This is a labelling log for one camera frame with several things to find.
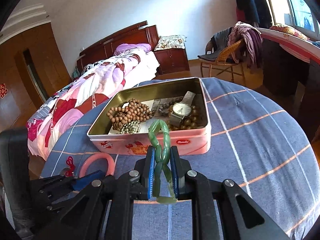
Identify dark desk pink cover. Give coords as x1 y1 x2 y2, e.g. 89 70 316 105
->
257 28 319 140

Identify wooden wardrobe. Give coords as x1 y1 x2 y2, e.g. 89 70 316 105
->
1 23 71 130

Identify clothes on chair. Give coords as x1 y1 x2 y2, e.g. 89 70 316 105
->
198 21 264 68

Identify silver metal bead bracelet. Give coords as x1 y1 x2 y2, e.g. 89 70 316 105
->
117 120 142 135

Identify floral pillow on desk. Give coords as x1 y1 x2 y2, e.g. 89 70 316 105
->
270 23 310 41

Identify red wooden nightstand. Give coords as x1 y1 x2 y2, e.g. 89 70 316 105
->
154 48 190 75

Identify dark bead bracelet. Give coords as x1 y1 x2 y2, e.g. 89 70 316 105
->
157 96 185 117

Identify pink bangle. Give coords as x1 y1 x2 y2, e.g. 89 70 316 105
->
79 152 116 178

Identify bed with patchwork quilt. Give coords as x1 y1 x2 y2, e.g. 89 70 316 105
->
26 49 159 160

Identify purple pillow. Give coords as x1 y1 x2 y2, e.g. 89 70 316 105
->
114 43 152 56

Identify green jade link bracelet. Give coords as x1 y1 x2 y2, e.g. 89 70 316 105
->
147 119 178 205

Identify wooden headboard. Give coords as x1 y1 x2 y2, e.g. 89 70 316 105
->
76 21 159 73

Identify floral cushion on nightstand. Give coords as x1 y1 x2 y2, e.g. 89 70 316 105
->
154 35 187 51

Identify coin pendant red tassel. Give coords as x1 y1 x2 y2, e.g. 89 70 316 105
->
60 156 75 177

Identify silver wrist watch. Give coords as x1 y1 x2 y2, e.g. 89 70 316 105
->
169 91 196 127

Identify hanging dark coats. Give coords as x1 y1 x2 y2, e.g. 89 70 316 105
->
236 0 272 29

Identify brown wooden bead necklace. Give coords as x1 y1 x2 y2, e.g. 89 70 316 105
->
106 97 156 131

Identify pink rectangular tin box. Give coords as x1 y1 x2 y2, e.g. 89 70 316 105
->
87 77 211 155

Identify wicker chair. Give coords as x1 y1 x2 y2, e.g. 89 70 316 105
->
198 39 246 85

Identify window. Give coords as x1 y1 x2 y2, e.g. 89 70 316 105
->
267 0 319 41

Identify blue plaid tablecloth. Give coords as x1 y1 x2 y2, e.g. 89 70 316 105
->
41 77 319 239

